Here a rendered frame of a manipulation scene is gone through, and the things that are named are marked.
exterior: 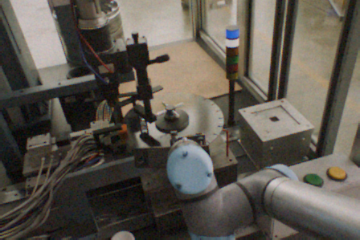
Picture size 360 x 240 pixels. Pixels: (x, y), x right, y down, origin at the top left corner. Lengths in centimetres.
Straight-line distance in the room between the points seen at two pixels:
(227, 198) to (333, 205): 19
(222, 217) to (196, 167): 11
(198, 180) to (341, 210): 21
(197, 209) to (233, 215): 6
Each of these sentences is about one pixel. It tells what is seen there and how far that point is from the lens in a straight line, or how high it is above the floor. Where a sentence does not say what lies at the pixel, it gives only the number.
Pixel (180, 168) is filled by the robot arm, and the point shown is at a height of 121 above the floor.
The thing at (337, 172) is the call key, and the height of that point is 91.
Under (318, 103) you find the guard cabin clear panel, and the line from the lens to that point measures 116.
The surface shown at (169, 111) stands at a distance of 103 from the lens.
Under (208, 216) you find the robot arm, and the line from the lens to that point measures 59.
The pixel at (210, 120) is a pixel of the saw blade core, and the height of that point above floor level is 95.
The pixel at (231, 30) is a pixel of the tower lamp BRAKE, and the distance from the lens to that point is 114.
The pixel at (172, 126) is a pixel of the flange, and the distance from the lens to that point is 103.
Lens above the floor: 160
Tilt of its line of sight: 36 degrees down
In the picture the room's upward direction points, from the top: 6 degrees counter-clockwise
